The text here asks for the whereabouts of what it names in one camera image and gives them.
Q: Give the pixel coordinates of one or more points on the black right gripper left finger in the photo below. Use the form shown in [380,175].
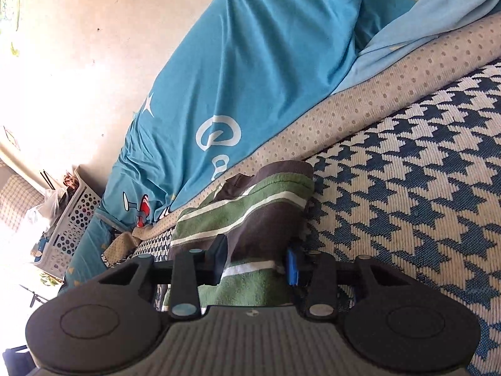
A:
[117,318]

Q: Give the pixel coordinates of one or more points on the white perforated laundry basket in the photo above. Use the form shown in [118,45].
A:
[55,248]

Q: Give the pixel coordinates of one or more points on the green brown striped shirt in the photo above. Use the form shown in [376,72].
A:
[259,215]

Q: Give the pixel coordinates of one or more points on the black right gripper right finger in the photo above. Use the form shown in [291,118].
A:
[388,318]

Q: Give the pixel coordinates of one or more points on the houndstooth bed mat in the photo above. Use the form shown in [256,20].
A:
[406,168]

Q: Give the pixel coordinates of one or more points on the blue cartoon airplane quilt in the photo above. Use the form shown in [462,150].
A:
[258,81]

